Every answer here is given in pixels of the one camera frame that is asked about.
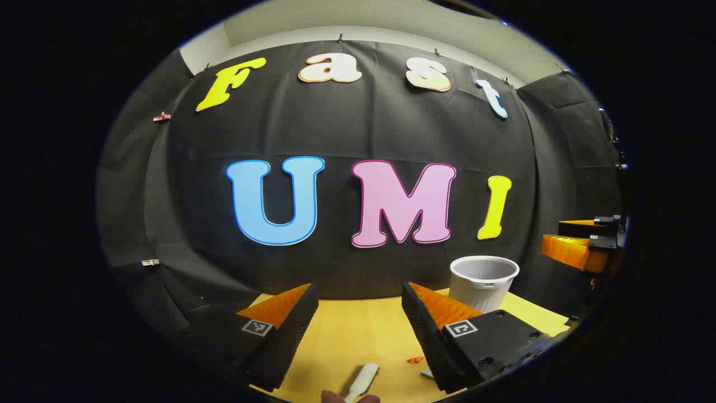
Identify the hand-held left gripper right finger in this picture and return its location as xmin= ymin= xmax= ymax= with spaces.
xmin=402 ymin=282 xmax=555 ymax=394

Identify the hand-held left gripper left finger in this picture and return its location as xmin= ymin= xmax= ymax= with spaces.
xmin=187 ymin=283 xmax=319 ymax=392

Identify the white ribbed garbage bin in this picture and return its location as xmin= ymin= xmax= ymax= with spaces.
xmin=449 ymin=256 xmax=520 ymax=314

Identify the small grey broom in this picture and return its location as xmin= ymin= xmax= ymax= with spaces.
xmin=344 ymin=363 xmax=380 ymax=403

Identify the wooden desktop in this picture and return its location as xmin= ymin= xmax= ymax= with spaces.
xmin=249 ymin=288 xmax=571 ymax=403

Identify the black backdrop cloth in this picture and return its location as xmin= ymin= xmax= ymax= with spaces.
xmin=96 ymin=39 xmax=624 ymax=359

